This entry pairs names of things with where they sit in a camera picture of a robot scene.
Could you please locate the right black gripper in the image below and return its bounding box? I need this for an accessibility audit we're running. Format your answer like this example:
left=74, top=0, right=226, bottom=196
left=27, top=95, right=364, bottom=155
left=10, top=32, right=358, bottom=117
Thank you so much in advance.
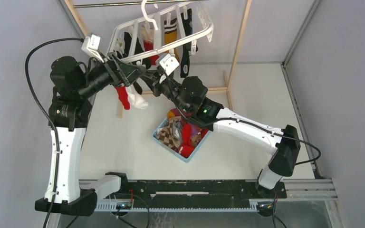
left=141, top=71, right=191, bottom=114

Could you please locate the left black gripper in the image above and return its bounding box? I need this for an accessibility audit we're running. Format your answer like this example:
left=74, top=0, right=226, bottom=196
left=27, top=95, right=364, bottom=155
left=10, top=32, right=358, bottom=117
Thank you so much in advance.
left=77, top=52, right=146, bottom=98

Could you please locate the red santa sock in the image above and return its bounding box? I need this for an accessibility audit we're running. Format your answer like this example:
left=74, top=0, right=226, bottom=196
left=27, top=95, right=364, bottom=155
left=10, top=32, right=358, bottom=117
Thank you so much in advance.
left=115, top=86, right=130, bottom=110

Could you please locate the white fluffy sock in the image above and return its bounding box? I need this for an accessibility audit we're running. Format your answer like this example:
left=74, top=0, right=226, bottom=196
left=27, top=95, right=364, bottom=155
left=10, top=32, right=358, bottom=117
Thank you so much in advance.
left=126, top=85, right=149, bottom=110

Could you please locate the grey sock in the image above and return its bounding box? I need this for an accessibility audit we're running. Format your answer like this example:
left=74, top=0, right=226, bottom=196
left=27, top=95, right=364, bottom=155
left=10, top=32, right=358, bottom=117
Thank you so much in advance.
left=171, top=121, right=183, bottom=142

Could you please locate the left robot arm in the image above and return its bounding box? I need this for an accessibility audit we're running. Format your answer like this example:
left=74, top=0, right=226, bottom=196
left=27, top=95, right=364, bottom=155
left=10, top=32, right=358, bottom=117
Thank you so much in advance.
left=35, top=56, right=146, bottom=217

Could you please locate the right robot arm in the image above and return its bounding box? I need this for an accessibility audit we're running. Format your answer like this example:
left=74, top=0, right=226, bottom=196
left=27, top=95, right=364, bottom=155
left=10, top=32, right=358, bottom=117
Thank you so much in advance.
left=141, top=70, right=301, bottom=198

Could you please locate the red hanging sock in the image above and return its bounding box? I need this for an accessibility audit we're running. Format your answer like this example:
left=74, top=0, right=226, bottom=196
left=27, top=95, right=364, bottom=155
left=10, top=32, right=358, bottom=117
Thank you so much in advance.
left=140, top=25, right=159, bottom=66

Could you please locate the yellow mustard sock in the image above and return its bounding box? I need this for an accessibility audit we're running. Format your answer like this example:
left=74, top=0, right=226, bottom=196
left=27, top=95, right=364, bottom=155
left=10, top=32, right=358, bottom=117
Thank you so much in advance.
left=164, top=18, right=178, bottom=45

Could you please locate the argyle brown sock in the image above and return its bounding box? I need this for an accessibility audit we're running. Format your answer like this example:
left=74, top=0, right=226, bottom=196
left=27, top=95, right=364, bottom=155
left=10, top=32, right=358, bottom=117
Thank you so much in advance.
left=155, top=117, right=182, bottom=151

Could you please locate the black hanging sock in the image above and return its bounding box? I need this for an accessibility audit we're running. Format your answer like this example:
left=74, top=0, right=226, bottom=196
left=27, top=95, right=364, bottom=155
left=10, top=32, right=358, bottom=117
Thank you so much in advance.
left=180, top=9, right=193, bottom=78

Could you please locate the purple striped sock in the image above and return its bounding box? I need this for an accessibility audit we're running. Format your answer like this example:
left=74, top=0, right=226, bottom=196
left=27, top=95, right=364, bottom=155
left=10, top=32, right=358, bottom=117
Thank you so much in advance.
left=167, top=108, right=204, bottom=139

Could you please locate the red sock in basket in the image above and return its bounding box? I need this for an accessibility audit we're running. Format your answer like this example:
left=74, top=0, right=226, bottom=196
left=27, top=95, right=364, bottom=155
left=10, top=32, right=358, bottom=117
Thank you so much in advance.
left=178, top=123, right=194, bottom=158

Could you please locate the light blue plastic basket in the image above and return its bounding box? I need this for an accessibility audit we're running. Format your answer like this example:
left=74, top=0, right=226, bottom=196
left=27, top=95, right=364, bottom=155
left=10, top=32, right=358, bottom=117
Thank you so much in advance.
left=152, top=111, right=210, bottom=163

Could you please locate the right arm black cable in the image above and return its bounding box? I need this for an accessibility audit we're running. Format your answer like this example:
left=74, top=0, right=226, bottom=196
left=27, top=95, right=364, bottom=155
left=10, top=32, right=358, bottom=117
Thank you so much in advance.
left=163, top=72, right=322, bottom=166

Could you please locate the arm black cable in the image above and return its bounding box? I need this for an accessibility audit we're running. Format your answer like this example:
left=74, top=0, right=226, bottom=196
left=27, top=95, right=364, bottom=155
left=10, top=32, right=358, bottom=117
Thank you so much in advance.
left=163, top=72, right=322, bottom=166
left=24, top=38, right=86, bottom=228

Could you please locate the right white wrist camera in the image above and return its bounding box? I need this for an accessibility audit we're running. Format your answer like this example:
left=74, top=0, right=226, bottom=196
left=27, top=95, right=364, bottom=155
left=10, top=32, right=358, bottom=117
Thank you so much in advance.
left=156, top=53, right=180, bottom=84

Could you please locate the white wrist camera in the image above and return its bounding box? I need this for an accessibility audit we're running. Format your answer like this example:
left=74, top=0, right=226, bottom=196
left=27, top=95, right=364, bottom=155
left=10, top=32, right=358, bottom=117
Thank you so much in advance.
left=156, top=53, right=180, bottom=84
left=81, top=33, right=104, bottom=63

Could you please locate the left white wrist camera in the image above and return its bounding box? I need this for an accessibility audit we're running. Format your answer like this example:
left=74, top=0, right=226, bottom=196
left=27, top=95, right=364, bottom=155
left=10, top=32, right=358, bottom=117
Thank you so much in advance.
left=81, top=33, right=104, bottom=63

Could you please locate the wooden drying rack frame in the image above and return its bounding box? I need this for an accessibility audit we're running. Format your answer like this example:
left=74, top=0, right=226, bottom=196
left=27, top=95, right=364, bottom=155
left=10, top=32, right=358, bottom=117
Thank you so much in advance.
left=59, top=0, right=251, bottom=110

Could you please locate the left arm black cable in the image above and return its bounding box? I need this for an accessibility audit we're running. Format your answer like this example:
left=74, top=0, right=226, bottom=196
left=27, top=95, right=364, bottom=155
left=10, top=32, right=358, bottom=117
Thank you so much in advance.
left=24, top=38, right=86, bottom=228

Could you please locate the black mounting rail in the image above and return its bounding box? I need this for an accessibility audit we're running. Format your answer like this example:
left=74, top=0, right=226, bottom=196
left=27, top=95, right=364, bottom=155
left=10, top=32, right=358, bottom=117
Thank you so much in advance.
left=114, top=180, right=287, bottom=210

